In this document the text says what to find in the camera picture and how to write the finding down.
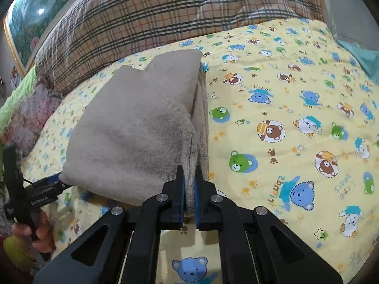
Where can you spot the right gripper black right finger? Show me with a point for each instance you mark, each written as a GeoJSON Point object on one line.
{"type": "Point", "coordinates": [255, 246]}

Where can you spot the teal cloth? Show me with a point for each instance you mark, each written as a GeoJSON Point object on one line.
{"type": "Point", "coordinates": [368, 59]}

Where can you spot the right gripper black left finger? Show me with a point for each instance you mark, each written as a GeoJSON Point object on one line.
{"type": "Point", "coordinates": [123, 245]}

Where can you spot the yellow bear print quilt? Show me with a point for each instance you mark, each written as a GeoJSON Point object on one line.
{"type": "Point", "coordinates": [293, 126]}

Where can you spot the floral ruffled pillow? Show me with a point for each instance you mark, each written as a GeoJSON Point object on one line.
{"type": "Point", "coordinates": [28, 117]}

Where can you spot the green blanket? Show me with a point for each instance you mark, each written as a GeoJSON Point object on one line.
{"type": "Point", "coordinates": [25, 88]}

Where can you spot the person's left hand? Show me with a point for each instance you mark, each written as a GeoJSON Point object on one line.
{"type": "Point", "coordinates": [44, 242]}

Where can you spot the beige knit sweater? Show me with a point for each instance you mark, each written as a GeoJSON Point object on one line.
{"type": "Point", "coordinates": [139, 128]}

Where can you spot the plaid beige blanket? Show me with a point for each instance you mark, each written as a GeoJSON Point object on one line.
{"type": "Point", "coordinates": [92, 34]}

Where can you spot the framed landscape painting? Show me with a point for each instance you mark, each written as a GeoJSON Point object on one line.
{"type": "Point", "coordinates": [27, 24]}

